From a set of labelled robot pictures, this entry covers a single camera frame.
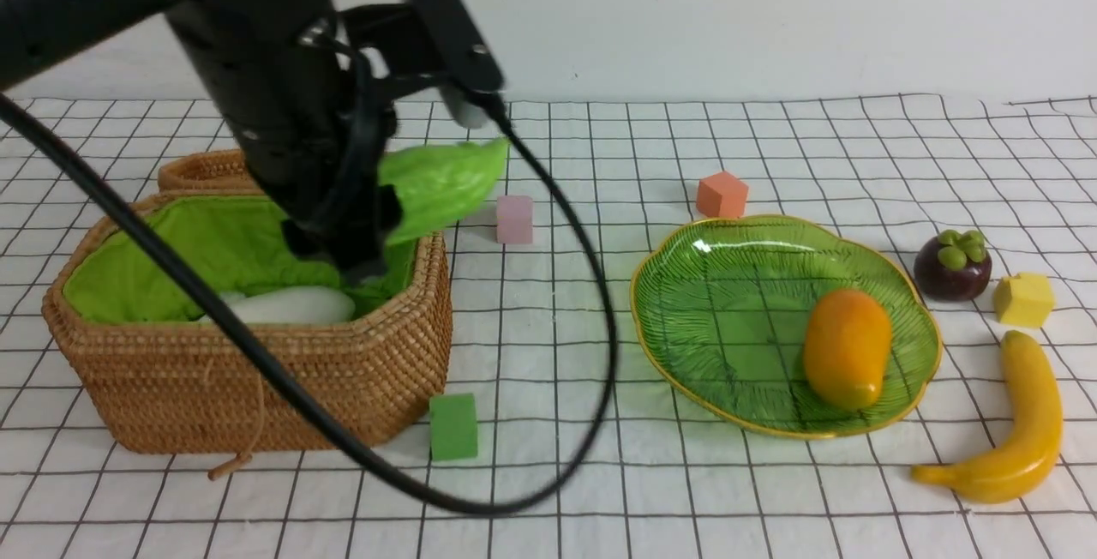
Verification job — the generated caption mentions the woven basket lid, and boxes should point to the woven basket lid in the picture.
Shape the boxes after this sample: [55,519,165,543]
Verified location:
[157,149,259,193]

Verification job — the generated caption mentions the pink foam cube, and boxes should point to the pink foam cube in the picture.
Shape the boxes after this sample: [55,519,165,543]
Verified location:
[496,195,536,246]

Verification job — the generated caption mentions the black cable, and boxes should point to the black cable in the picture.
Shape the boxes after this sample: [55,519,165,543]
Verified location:
[0,92,620,517]

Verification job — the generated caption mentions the green glass leaf plate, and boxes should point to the green glass leaf plate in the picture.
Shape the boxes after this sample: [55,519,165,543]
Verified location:
[630,214,945,441]

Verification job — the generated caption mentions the orange yellow mango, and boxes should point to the orange yellow mango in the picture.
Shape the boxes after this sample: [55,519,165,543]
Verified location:
[800,289,893,412]

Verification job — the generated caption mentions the green foam cube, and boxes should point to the green foam cube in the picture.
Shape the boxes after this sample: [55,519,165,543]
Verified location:
[429,393,479,461]

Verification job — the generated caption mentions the yellow foam cube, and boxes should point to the yellow foam cube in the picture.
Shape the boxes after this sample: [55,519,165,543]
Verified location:
[992,273,1058,331]

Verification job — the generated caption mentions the woven wicker basket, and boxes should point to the woven wicker basket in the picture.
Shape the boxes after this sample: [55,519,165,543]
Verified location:
[41,190,453,455]

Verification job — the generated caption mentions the yellow banana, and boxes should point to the yellow banana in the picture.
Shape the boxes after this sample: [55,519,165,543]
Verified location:
[911,331,1064,504]

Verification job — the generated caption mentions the purple mangosteen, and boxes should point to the purple mangosteen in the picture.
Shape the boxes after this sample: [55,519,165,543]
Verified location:
[913,228,992,303]

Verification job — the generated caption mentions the orange foam cube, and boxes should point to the orange foam cube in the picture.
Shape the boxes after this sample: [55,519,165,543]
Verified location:
[695,170,751,219]

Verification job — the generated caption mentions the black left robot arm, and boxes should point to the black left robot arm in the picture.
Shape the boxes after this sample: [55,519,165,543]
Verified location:
[3,0,402,286]

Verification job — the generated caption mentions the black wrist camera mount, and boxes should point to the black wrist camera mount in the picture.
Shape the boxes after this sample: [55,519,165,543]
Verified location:
[339,0,506,129]

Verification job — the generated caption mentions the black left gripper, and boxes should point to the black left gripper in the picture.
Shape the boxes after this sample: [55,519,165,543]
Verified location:
[283,52,404,286]

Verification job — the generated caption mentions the green basket lining cloth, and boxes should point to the green basket lining cloth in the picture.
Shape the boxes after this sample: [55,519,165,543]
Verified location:
[63,195,417,324]

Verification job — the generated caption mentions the white radish with green leaves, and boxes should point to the white radish with green leaves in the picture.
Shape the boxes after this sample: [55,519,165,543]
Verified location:
[219,286,357,326]

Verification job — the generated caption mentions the white checkered tablecloth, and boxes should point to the white checkered tablecloth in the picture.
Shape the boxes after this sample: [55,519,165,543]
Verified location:
[1,94,1095,558]

